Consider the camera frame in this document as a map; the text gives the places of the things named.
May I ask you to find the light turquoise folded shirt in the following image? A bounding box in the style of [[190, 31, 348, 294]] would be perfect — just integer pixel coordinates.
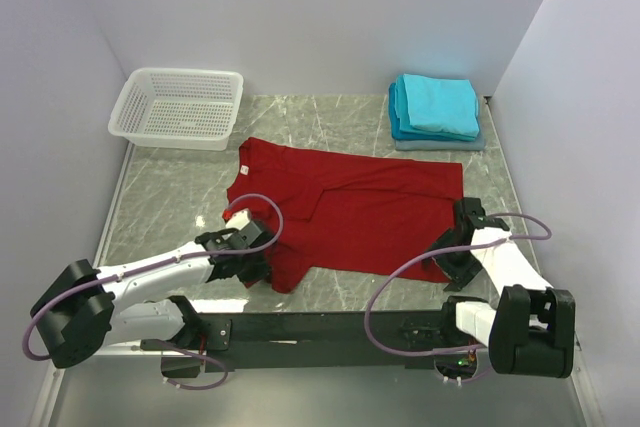
[[394, 74, 480, 141]]

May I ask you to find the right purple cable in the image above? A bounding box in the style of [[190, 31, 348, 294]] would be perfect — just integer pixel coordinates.
[[363, 212, 554, 384]]

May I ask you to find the left aluminium rail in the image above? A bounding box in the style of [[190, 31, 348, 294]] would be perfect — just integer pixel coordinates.
[[27, 147, 174, 426]]

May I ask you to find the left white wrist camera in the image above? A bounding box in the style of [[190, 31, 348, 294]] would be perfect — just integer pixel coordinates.
[[225, 209, 252, 231]]

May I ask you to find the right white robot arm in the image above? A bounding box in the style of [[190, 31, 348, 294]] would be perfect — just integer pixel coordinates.
[[432, 197, 576, 378]]

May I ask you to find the red t shirt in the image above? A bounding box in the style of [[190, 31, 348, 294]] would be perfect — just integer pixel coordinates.
[[227, 137, 463, 293]]

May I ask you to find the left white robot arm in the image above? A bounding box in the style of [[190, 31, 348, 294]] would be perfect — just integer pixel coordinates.
[[30, 220, 279, 369]]

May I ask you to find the white plastic basket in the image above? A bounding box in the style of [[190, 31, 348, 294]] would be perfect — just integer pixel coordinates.
[[108, 68, 244, 151]]

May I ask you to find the dark teal folded shirt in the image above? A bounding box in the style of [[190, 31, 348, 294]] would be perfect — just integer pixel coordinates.
[[388, 84, 479, 143]]

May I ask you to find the black base beam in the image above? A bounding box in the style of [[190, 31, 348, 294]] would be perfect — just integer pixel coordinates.
[[180, 310, 475, 371]]

